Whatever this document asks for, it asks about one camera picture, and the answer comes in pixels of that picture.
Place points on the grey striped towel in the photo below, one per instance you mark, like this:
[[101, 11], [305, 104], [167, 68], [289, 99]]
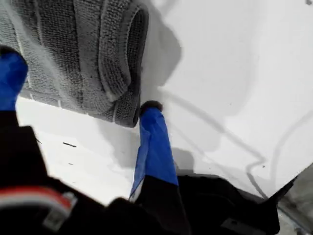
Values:
[[61, 49]]

